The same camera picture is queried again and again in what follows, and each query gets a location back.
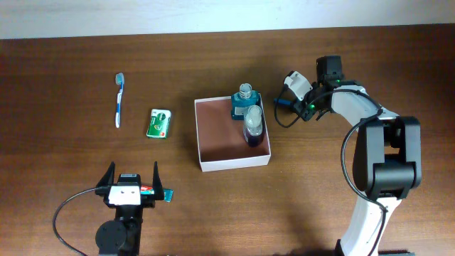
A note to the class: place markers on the pink open cardboard box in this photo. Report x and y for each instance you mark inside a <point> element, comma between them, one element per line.
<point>220,139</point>

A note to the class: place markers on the toothpaste tube under gripper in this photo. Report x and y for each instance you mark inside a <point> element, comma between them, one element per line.
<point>162,194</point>

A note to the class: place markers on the purple pump soap bottle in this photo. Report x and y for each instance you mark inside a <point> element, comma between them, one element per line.
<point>253,126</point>

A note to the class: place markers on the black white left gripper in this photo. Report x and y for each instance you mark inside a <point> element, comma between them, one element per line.
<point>148,200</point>

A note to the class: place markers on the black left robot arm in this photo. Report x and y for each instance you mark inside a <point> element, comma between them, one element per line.
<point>122,235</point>

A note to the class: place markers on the green Dettol soap box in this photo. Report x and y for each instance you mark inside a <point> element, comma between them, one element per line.
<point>159,124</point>

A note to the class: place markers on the blue disposable razor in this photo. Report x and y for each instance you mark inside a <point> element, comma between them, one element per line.
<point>282,102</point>

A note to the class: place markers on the blue white toothbrush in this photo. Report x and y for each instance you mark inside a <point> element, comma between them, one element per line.
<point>120,81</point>

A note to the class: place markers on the teal mouthwash bottle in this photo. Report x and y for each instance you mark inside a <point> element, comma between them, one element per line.
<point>242,100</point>

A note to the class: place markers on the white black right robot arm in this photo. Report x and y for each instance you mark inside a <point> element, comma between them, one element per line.
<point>380,155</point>

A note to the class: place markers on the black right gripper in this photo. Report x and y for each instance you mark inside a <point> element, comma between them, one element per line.
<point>300,107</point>

